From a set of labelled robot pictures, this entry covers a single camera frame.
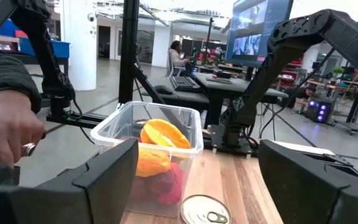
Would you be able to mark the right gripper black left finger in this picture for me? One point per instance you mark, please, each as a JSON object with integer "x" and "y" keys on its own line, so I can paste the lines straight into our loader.
{"x": 82, "y": 199}

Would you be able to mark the black keyboard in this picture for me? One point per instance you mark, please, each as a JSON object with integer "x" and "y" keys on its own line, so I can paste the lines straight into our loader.
{"x": 183, "y": 83}

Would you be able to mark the computer tower with blue lights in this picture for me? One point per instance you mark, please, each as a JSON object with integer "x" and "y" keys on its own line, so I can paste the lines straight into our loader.
{"x": 319, "y": 109}

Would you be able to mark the silver pull-tab can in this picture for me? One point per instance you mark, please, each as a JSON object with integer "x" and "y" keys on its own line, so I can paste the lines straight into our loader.
{"x": 197, "y": 210}

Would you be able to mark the red storage shelf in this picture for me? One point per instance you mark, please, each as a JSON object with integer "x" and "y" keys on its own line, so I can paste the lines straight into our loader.
{"x": 295, "y": 65}

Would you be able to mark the white square pillar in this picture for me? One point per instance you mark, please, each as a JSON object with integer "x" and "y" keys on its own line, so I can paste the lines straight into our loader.
{"x": 162, "y": 46}
{"x": 79, "y": 56}

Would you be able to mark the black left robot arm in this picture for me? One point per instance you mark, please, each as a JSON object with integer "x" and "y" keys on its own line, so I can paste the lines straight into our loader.
{"x": 259, "y": 87}

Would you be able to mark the clear plastic container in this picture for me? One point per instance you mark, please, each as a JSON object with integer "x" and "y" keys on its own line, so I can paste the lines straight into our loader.
{"x": 120, "y": 124}

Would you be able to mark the orange toy with yellow wedge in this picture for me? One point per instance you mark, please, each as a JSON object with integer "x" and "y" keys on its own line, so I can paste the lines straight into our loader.
{"x": 166, "y": 130}

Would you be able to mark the person's forearm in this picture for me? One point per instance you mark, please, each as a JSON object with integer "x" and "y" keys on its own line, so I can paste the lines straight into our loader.
{"x": 5, "y": 74}

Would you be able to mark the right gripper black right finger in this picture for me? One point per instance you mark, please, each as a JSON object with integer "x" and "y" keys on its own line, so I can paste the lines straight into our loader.
{"x": 306, "y": 199}

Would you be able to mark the white security camera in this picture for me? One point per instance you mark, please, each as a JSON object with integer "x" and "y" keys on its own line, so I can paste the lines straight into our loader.
{"x": 91, "y": 17}

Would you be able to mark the blue bin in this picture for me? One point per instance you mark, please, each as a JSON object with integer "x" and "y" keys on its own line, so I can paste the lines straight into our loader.
{"x": 42, "y": 48}

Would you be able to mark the black computer desk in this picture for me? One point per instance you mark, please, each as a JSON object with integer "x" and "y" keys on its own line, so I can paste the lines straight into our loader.
{"x": 228, "y": 88}

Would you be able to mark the grey office chair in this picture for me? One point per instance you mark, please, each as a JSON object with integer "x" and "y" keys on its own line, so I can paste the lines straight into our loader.
{"x": 170, "y": 70}

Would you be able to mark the black aluminium rig frame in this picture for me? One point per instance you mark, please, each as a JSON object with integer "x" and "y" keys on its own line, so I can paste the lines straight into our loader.
{"x": 129, "y": 46}

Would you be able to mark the person's hand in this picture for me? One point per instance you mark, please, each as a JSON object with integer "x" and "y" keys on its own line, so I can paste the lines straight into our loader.
{"x": 8, "y": 124}

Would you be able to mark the large computer monitor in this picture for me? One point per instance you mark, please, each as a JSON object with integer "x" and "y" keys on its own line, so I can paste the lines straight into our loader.
{"x": 250, "y": 31}

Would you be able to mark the black computer mouse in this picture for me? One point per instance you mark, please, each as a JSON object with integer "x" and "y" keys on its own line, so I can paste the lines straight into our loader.
{"x": 163, "y": 89}

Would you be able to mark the pinkish red toy food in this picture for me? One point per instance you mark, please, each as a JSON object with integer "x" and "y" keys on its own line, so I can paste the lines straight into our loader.
{"x": 172, "y": 186}

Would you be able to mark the person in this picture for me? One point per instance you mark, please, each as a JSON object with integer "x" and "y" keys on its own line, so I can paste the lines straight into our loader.
{"x": 303, "y": 93}
{"x": 176, "y": 57}

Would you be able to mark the wooden desk with black legs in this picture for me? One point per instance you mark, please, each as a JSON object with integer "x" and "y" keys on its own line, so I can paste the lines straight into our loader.
{"x": 356, "y": 109}

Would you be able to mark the green potted plant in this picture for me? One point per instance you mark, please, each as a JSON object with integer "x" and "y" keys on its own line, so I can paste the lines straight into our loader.
{"x": 337, "y": 71}

